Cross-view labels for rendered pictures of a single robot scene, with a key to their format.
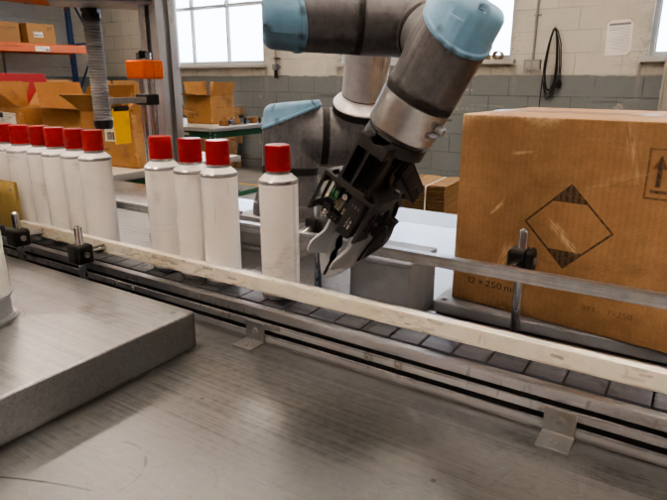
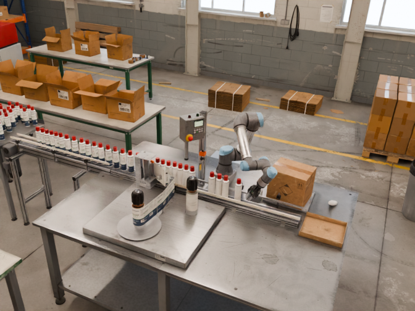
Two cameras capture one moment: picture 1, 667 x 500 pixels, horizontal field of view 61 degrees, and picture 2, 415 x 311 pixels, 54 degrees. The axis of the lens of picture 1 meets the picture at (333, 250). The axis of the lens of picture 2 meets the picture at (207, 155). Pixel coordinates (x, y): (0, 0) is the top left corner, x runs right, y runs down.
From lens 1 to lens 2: 2.46 m
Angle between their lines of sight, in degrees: 15
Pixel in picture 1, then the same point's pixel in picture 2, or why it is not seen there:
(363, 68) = not seen: hidden behind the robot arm
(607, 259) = (291, 195)
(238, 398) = (238, 221)
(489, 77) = (263, 26)
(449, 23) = (270, 175)
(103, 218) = not seen: hidden behind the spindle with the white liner
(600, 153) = (291, 180)
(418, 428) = (264, 224)
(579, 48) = (307, 16)
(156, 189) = (212, 182)
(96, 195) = not seen: hidden behind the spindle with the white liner
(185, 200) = (218, 185)
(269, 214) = (237, 190)
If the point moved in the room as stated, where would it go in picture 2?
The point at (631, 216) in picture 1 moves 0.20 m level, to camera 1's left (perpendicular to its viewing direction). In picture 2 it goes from (295, 190) to (270, 192)
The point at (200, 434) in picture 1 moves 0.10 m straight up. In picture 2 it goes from (236, 228) to (237, 216)
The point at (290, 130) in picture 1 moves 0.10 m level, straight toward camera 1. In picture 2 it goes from (227, 156) to (230, 162)
